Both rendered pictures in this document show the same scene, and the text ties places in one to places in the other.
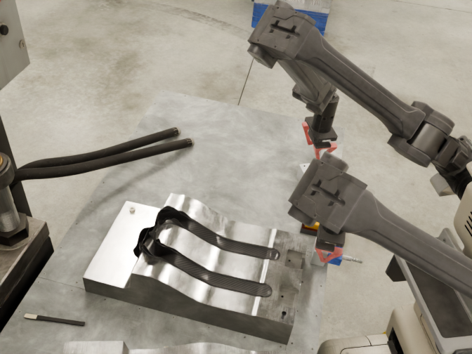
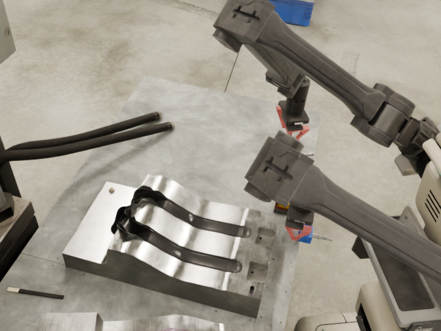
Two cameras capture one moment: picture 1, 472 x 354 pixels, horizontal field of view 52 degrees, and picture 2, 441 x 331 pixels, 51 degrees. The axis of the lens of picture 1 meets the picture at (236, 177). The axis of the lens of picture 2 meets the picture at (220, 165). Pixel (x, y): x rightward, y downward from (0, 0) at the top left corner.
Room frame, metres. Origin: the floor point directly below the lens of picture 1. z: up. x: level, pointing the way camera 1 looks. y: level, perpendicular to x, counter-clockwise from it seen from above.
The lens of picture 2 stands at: (-0.01, -0.06, 1.84)
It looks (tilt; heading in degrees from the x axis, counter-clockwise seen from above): 44 degrees down; 2
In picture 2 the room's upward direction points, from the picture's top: 5 degrees clockwise
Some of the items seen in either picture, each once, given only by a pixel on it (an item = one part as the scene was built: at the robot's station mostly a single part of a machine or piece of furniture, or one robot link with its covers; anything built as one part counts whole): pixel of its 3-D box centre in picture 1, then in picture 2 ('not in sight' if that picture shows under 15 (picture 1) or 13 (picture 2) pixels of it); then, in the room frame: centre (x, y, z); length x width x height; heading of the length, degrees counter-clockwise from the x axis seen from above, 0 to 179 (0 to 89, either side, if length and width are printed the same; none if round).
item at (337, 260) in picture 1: (337, 256); (308, 234); (0.81, -0.29, 0.83); 0.13 x 0.05 x 0.05; 81
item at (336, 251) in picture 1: (327, 246); (297, 225); (0.78, -0.25, 0.88); 0.07 x 0.07 x 0.09; 81
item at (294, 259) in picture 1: (293, 264); (264, 242); (0.73, -0.17, 0.87); 0.05 x 0.05 x 0.04; 81
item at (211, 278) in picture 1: (206, 250); (179, 228); (0.71, 0.05, 0.92); 0.35 x 0.16 x 0.09; 81
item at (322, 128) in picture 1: (322, 121); (294, 105); (1.11, -0.22, 1.04); 0.10 x 0.07 x 0.07; 18
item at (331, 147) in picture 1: (320, 146); (293, 129); (1.08, -0.23, 0.96); 0.07 x 0.07 x 0.09; 18
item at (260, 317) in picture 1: (200, 258); (174, 235); (0.72, 0.06, 0.87); 0.50 x 0.26 x 0.14; 81
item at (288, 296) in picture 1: (286, 300); (256, 276); (0.62, -0.15, 0.87); 0.05 x 0.05 x 0.04; 81
